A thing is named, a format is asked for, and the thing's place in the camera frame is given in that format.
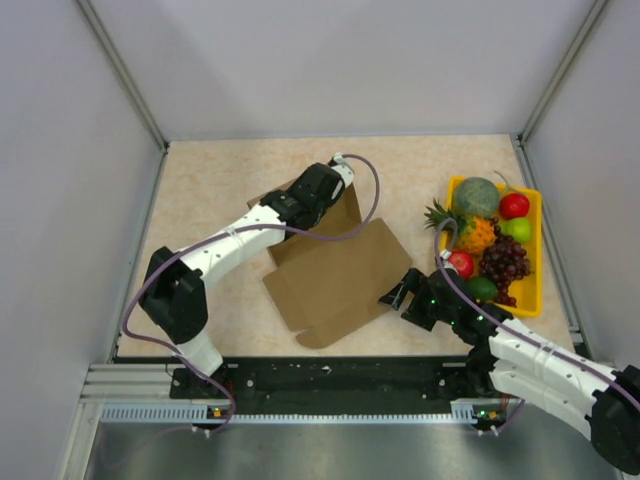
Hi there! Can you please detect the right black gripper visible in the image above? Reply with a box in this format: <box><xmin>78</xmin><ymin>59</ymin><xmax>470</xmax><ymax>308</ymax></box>
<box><xmin>379</xmin><ymin>267</ymin><xmax>457</xmax><ymax>330</ymax></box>

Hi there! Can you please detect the brown cardboard box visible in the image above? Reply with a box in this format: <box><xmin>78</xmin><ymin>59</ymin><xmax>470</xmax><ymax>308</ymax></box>
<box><xmin>247</xmin><ymin>180</ymin><xmax>415</xmax><ymax>350</ymax></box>

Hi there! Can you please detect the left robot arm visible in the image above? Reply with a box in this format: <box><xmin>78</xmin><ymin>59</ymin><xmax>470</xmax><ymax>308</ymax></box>
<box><xmin>138</xmin><ymin>160</ymin><xmax>354</xmax><ymax>397</ymax></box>

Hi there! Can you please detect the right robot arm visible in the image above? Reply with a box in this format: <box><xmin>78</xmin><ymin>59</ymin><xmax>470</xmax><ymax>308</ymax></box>
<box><xmin>379</xmin><ymin>268</ymin><xmax>639</xmax><ymax>475</ymax></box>

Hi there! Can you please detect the red apple near front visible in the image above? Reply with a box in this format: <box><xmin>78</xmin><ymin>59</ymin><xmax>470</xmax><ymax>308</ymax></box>
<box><xmin>448</xmin><ymin>250</ymin><xmax>475</xmax><ymax>280</ymax></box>

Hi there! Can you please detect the red apple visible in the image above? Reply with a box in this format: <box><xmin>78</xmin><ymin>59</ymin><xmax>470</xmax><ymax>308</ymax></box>
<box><xmin>499</xmin><ymin>193</ymin><xmax>530</xmax><ymax>220</ymax></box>
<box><xmin>448</xmin><ymin>250</ymin><xmax>475</xmax><ymax>280</ymax></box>

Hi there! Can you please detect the green apple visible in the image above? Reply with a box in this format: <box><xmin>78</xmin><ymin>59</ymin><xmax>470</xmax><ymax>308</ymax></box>
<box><xmin>466</xmin><ymin>276</ymin><xmax>499</xmax><ymax>302</ymax></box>

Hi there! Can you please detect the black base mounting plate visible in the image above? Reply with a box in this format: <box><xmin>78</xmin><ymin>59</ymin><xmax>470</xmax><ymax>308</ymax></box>
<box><xmin>112</xmin><ymin>355</ymin><xmax>591</xmax><ymax>416</ymax></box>

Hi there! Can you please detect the toy pineapple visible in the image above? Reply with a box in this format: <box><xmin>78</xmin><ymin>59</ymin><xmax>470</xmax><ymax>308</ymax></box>
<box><xmin>424</xmin><ymin>200</ymin><xmax>497</xmax><ymax>255</ymax></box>

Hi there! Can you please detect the dark purple grape bunch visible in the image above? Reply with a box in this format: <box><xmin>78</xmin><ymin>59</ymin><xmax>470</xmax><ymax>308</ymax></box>
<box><xmin>479</xmin><ymin>234</ymin><xmax>532</xmax><ymax>307</ymax></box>

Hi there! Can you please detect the green netted melon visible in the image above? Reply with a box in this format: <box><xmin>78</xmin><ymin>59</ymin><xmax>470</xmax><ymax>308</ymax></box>
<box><xmin>452</xmin><ymin>177</ymin><xmax>500</xmax><ymax>218</ymax></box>

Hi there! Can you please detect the yellow plastic fruit tray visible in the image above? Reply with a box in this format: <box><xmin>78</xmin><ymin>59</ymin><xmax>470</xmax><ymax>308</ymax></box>
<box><xmin>442</xmin><ymin>176</ymin><xmax>543</xmax><ymax>317</ymax></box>

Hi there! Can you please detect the red apple at back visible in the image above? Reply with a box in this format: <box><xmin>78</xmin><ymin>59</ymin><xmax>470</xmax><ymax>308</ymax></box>
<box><xmin>499</xmin><ymin>193</ymin><xmax>530</xmax><ymax>220</ymax></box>

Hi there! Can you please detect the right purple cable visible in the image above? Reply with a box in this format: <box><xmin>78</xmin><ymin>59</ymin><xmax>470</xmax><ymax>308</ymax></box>
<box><xmin>433</xmin><ymin>217</ymin><xmax>640</xmax><ymax>434</ymax></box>

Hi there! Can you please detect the purple cable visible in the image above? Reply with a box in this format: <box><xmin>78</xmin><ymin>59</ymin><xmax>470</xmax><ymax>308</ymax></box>
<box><xmin>121</xmin><ymin>153</ymin><xmax>381</xmax><ymax>436</ymax></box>
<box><xmin>433</xmin><ymin>217</ymin><xmax>640</xmax><ymax>434</ymax></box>

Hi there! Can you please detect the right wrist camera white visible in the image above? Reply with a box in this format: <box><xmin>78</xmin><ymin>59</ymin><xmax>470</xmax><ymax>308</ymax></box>
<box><xmin>436</xmin><ymin>249</ymin><xmax>457</xmax><ymax>272</ymax></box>

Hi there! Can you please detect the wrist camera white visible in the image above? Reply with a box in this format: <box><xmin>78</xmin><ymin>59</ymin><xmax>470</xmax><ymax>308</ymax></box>
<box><xmin>436</xmin><ymin>249</ymin><xmax>457</xmax><ymax>272</ymax></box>
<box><xmin>328</xmin><ymin>153</ymin><xmax>355</xmax><ymax>188</ymax></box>

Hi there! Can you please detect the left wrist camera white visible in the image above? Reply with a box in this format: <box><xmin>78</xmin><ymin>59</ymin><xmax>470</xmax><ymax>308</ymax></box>
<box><xmin>328</xmin><ymin>153</ymin><xmax>355</xmax><ymax>188</ymax></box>

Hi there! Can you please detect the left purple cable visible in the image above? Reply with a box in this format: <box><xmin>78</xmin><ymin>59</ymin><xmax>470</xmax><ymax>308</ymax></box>
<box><xmin>121</xmin><ymin>153</ymin><xmax>381</xmax><ymax>436</ymax></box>

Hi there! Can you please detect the aluminium frame rail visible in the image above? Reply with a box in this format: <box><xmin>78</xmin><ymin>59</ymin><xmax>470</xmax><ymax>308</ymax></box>
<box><xmin>79</xmin><ymin>362</ymin><xmax>629</xmax><ymax>431</ymax></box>

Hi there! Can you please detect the right aluminium corner post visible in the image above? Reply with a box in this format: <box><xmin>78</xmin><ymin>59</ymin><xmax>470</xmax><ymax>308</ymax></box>
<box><xmin>516</xmin><ymin>0</ymin><xmax>612</xmax><ymax>149</ymax></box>

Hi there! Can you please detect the aluminium corner post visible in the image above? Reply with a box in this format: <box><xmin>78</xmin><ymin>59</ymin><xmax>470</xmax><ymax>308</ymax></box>
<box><xmin>516</xmin><ymin>0</ymin><xmax>612</xmax><ymax>149</ymax></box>
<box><xmin>73</xmin><ymin>0</ymin><xmax>169</xmax><ymax>154</ymax></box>

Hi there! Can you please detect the left aluminium corner post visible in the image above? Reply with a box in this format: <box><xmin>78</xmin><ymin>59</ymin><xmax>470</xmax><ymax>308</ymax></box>
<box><xmin>73</xmin><ymin>0</ymin><xmax>169</xmax><ymax>154</ymax></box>

